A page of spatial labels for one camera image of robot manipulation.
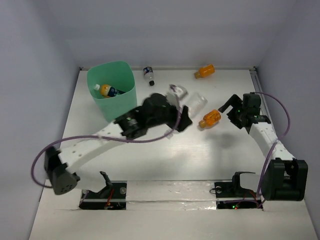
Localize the small orange juice bottle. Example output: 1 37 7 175
198 109 221 129

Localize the clear Pepsi bottle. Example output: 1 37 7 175
143 66 155 86

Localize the clear water bottle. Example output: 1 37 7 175
185 92 208 119

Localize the orange juice bottle blue label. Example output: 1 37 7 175
93 84 125 98

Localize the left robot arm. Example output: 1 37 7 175
44 93 193 195

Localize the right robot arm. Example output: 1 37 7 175
218 92 308 201

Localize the green plastic bin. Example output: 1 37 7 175
87 61 137 123

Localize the amber ribbed orange bottle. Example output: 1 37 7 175
194 64 215 79

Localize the aluminium rail right edge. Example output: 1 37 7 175
249 67 273 121

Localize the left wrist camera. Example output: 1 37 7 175
166 84 188 107

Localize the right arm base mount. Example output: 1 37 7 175
209 171 263 210

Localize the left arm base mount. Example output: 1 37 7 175
78 171 128 210

